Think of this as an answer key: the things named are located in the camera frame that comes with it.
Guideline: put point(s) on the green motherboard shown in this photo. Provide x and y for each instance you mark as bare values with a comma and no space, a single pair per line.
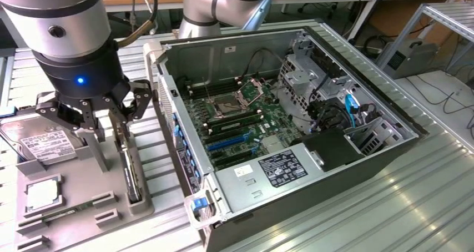
275,116

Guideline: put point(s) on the silver chipset heatsink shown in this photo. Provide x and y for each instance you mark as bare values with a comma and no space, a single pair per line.
274,142

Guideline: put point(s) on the black expansion slot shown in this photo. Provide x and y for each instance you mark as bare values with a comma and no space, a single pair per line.
237,159

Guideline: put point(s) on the grey power supply unit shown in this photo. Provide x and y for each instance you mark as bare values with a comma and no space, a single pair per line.
237,191

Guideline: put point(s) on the green loose RAM stick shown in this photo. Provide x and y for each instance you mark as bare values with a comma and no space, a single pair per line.
70,209

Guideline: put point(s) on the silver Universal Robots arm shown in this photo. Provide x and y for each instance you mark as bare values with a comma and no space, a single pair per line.
55,13

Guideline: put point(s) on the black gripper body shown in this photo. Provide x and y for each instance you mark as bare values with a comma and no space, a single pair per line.
84,68

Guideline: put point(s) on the aluminium profile frame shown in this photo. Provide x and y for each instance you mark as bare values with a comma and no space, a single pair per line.
444,13

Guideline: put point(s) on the installed RAM stick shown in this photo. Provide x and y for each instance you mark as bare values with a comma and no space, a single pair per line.
233,124

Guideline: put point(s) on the black graphics card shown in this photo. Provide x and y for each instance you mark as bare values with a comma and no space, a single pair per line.
131,168

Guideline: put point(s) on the blue case latch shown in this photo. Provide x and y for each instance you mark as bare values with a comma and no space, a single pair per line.
198,203

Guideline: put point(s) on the silver perforated drive cage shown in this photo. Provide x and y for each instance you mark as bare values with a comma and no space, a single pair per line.
374,141

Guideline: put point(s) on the open black PC case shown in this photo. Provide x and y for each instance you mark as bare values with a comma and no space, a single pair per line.
297,207

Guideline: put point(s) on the thin metal locking lever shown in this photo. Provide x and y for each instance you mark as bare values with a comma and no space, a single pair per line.
207,88

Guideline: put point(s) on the black plastic fan shroud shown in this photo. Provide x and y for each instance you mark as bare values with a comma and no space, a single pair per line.
326,149

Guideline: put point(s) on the silver hard disk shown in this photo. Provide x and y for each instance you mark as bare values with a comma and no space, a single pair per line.
40,146

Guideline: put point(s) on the metal disk bay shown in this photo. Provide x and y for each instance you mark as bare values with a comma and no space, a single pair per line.
297,77

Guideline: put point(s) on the silver CPU chip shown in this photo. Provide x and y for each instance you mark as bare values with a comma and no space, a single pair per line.
43,196

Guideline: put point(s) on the grey plastic parts rack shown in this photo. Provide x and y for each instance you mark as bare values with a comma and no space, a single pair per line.
82,185

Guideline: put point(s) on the CPU socket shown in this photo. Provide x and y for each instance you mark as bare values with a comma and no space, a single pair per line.
227,106

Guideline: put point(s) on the metal socket cover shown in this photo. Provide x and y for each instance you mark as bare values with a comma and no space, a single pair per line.
255,91

